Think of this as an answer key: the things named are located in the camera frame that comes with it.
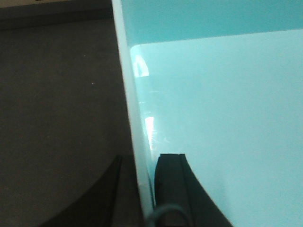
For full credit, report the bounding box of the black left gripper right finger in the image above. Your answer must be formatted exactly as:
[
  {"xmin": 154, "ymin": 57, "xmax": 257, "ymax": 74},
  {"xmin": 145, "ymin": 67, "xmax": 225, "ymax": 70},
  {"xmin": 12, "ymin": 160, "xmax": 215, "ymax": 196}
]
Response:
[{"xmin": 146, "ymin": 154, "xmax": 232, "ymax": 227}]

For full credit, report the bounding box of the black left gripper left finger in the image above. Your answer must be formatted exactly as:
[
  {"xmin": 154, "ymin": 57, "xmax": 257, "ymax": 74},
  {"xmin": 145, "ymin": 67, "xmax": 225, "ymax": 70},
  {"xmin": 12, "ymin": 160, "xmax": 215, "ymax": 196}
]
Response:
[{"xmin": 41, "ymin": 155, "xmax": 144, "ymax": 227}]

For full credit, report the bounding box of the light blue plastic bin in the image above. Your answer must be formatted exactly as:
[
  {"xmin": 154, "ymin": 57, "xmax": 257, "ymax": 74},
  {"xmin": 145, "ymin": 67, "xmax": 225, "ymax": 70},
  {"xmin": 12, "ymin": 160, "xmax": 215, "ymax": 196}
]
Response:
[{"xmin": 112, "ymin": 0, "xmax": 303, "ymax": 227}]

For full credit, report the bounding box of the black conveyor belt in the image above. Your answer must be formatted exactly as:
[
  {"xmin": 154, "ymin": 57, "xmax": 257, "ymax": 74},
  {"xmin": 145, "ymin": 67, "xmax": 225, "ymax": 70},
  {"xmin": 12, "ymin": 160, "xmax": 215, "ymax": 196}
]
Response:
[{"xmin": 0, "ymin": 18, "xmax": 132, "ymax": 227}]

